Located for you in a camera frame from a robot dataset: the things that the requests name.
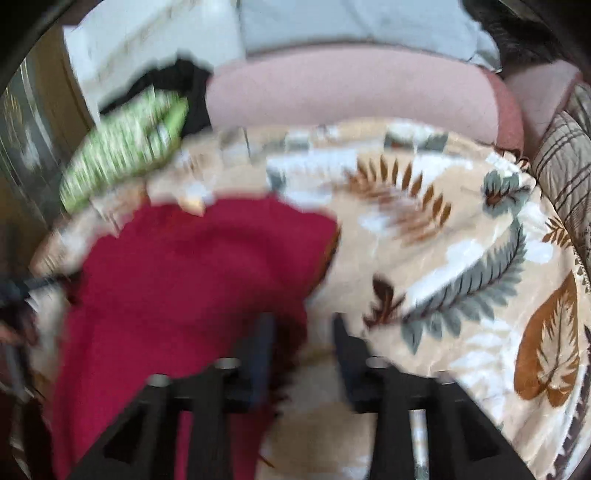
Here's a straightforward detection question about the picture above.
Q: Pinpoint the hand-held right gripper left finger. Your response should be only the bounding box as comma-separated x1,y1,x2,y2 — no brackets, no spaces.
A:
69,314,278,480

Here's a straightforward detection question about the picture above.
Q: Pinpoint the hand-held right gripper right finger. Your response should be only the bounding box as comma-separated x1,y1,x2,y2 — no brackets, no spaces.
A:
332,314,536,480

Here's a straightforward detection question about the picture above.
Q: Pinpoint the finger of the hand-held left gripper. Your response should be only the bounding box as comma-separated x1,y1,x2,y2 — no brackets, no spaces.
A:
0,272,63,305

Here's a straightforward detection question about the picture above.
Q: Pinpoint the red fleece garment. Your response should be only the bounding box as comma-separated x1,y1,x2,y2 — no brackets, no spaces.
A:
48,194,340,480

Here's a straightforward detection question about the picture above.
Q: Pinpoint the leaf print blanket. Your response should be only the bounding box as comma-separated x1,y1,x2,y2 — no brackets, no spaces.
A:
30,117,591,480

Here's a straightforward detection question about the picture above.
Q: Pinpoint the wooden glass cabinet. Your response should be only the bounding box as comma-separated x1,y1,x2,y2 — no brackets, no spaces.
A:
0,51,93,232

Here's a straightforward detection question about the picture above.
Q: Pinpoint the green checked pillow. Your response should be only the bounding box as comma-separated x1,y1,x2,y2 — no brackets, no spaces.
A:
60,90,190,210

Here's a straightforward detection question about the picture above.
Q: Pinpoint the black garment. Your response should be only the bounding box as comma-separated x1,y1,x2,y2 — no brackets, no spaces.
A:
99,58,215,137

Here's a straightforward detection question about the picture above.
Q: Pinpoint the white padded headboard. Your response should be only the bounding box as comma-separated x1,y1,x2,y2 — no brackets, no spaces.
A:
62,0,245,130

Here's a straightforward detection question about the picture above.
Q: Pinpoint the pink quilted sofa cushion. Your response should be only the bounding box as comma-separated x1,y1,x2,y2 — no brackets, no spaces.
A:
205,46,525,151

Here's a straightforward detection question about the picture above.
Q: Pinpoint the striped floral cushion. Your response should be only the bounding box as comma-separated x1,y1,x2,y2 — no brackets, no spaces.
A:
529,83,591,296

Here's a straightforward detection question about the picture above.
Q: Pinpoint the pink sofa armrest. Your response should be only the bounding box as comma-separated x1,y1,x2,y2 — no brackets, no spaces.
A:
503,60,583,158

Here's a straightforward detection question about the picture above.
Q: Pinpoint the grey pillow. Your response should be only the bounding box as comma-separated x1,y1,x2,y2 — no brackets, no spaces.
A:
238,0,502,70

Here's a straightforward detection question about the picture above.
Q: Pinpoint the dark fur garment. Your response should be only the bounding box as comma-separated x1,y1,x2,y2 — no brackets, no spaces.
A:
466,0,573,70

